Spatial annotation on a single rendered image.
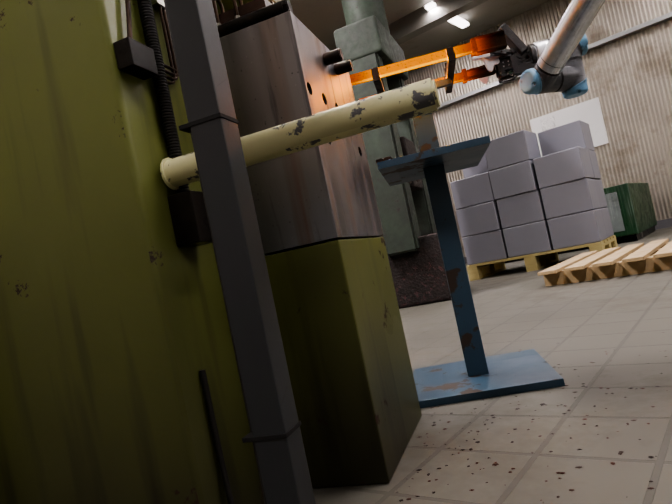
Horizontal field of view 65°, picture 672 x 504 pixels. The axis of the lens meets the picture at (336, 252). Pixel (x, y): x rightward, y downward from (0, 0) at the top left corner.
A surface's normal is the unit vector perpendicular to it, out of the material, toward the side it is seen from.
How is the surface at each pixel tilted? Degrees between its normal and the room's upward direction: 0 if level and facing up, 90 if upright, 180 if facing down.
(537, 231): 90
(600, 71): 90
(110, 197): 90
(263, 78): 90
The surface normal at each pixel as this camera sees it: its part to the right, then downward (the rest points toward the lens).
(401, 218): -0.39, 0.04
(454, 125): -0.61, 0.11
